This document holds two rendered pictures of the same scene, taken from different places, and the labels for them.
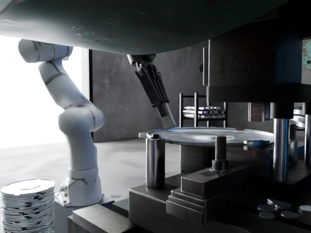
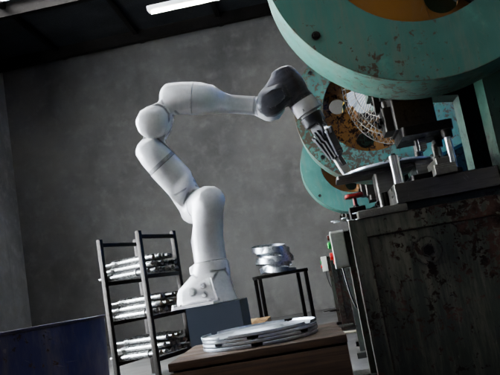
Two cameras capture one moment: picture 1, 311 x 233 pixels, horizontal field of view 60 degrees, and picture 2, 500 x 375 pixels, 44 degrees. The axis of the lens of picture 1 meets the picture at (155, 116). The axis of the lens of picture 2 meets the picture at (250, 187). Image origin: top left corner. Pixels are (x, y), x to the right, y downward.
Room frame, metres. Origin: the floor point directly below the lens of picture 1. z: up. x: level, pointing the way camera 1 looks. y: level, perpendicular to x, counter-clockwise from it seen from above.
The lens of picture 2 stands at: (-0.66, 1.52, 0.49)
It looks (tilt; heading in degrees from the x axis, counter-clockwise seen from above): 9 degrees up; 321
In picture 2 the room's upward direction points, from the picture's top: 10 degrees counter-clockwise
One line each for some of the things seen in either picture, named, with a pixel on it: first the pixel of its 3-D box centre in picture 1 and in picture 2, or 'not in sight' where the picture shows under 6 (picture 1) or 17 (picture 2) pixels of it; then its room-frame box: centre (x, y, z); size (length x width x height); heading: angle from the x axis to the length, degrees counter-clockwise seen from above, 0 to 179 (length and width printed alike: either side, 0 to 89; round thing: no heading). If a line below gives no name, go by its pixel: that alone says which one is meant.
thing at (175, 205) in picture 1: (217, 169); (437, 160); (0.41, -0.10, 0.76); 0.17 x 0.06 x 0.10; 135
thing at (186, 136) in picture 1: (209, 134); (388, 168); (0.62, -0.13, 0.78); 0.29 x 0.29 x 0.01
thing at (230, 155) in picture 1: (260, 153); (426, 169); (0.53, -0.21, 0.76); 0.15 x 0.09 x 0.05; 135
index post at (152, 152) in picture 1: (155, 160); (396, 169); (0.49, 0.00, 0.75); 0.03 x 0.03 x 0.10; 45
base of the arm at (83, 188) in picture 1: (78, 181); (202, 283); (1.13, 0.33, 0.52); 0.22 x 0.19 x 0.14; 44
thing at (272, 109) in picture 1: (267, 101); (422, 138); (0.53, -0.22, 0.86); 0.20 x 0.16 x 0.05; 135
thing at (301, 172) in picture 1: (265, 172); (432, 180); (0.53, -0.22, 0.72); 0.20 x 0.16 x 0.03; 135
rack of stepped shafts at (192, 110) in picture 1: (202, 133); (145, 305); (3.16, -0.55, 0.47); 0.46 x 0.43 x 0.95; 25
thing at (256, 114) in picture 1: (259, 112); (420, 145); (0.54, -0.21, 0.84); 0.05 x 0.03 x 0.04; 135
